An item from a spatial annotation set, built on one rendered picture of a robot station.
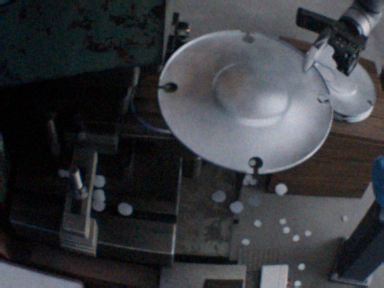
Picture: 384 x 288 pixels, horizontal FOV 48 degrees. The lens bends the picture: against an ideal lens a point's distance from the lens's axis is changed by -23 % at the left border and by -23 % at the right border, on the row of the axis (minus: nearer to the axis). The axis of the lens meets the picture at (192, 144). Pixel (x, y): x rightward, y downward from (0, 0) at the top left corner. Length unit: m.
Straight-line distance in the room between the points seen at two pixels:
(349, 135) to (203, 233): 0.70
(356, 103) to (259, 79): 0.69
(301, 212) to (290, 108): 0.87
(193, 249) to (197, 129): 0.19
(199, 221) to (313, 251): 0.80
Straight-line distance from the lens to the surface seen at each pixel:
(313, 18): 0.98
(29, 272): 0.92
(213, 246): 0.85
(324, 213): 1.69
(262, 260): 1.39
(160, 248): 0.78
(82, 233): 0.74
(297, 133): 0.81
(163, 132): 0.79
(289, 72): 0.88
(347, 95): 1.51
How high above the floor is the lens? 1.42
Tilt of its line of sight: 54 degrees down
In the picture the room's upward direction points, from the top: 5 degrees clockwise
